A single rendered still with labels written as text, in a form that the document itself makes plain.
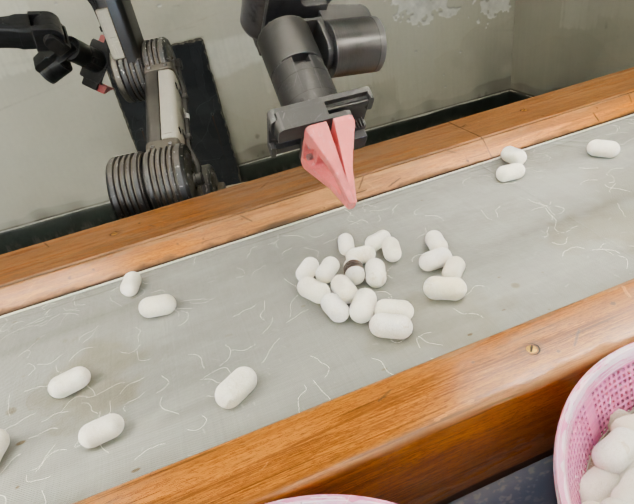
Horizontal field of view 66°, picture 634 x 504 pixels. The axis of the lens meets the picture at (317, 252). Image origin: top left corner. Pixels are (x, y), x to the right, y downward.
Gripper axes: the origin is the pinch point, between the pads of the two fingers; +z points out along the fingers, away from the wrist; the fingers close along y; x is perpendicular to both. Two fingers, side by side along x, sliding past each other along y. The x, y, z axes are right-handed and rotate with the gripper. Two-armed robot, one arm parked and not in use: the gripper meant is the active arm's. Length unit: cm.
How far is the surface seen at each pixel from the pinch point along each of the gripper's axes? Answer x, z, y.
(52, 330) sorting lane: 12.4, -0.1, -31.5
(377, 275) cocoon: 3.3, 7.0, 0.8
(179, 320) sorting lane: 8.7, 4.0, -18.5
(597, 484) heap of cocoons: -9.7, 26.2, 4.6
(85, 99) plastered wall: 149, -142, -50
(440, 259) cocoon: 3.2, 7.5, 7.3
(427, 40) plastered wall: 154, -136, 120
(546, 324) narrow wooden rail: -5.8, 16.6, 8.7
